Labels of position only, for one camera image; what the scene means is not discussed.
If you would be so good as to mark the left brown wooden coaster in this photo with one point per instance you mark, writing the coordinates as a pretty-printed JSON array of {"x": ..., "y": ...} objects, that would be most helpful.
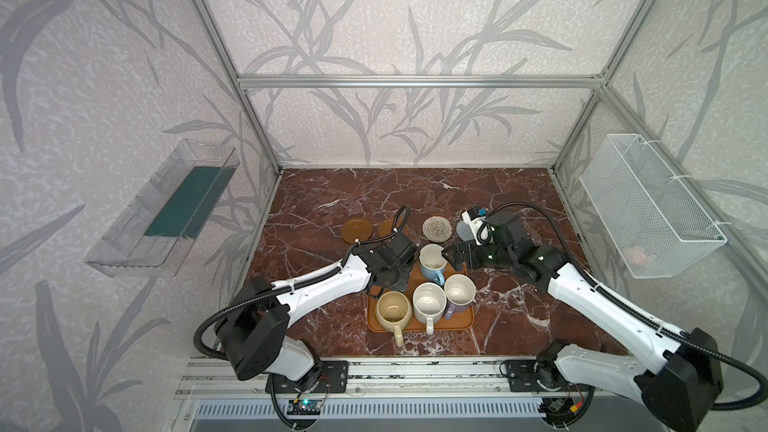
[{"x": 356, "y": 229}]

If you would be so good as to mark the aluminium front rail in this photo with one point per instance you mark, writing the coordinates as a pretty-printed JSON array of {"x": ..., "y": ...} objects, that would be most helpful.
[{"x": 377, "y": 376}]

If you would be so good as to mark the clear plastic wall bin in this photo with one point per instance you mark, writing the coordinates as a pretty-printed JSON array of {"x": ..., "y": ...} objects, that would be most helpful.
[{"x": 159, "y": 227}]

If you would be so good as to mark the grey blue woven coaster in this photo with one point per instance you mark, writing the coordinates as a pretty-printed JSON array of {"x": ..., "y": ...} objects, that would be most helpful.
[{"x": 464, "y": 232}]

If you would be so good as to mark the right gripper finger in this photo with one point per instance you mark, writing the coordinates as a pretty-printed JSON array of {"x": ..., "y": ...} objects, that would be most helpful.
[
  {"x": 457, "y": 249},
  {"x": 458, "y": 258}
]

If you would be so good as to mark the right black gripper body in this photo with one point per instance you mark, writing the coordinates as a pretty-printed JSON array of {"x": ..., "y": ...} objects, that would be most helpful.
[{"x": 465, "y": 255}]

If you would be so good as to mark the multicolour woven coaster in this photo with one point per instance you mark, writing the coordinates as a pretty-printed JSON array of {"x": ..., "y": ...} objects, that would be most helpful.
[{"x": 437, "y": 229}]

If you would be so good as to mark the purple white mug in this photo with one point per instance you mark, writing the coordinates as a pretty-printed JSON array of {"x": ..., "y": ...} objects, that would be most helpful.
[{"x": 460, "y": 292}]

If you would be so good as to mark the aluminium cage frame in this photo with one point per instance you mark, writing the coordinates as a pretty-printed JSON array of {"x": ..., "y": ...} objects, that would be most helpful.
[{"x": 399, "y": 81}]

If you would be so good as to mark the right brown wooden coaster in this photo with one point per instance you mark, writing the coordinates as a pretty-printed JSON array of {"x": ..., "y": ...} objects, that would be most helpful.
[{"x": 387, "y": 227}]

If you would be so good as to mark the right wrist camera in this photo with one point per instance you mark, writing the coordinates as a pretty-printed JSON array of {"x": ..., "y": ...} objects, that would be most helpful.
[{"x": 474, "y": 220}]

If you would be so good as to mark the white wire mesh basket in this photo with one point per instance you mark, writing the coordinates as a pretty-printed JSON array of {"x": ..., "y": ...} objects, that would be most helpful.
[{"x": 659, "y": 228}]

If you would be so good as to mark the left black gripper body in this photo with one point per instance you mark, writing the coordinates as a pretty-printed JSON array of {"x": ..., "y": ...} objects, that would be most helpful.
[{"x": 392, "y": 267}]

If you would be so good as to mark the beige yellow mug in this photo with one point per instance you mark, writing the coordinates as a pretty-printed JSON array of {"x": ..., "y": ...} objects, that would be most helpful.
[{"x": 393, "y": 312}]

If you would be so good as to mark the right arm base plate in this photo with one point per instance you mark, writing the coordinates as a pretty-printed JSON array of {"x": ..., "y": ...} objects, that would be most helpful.
[{"x": 522, "y": 376}]

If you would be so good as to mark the right wiring connector board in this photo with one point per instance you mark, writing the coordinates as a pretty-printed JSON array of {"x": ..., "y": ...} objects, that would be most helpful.
[{"x": 561, "y": 407}]

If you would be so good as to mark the brown wooden coaster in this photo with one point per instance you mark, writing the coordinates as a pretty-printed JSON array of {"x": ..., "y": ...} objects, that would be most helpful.
[
  {"x": 387, "y": 227},
  {"x": 356, "y": 229}
]

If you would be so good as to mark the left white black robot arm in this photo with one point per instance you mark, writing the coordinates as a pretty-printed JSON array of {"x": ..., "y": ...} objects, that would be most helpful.
[{"x": 251, "y": 333}]

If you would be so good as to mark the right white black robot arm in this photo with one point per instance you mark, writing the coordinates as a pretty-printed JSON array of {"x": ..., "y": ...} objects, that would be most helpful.
[{"x": 678, "y": 376}]

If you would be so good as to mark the light blue mug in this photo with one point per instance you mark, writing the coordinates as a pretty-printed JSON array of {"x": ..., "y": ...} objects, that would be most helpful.
[{"x": 433, "y": 263}]

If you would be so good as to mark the black mug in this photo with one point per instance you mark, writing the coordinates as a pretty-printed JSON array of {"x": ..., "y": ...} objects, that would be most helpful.
[{"x": 396, "y": 279}]

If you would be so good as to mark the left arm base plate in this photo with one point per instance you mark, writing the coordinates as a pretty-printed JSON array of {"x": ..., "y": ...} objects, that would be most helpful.
[{"x": 330, "y": 376}]

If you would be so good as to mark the green circuit board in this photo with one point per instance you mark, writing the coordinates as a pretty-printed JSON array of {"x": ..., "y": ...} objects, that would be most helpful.
[{"x": 304, "y": 407}]

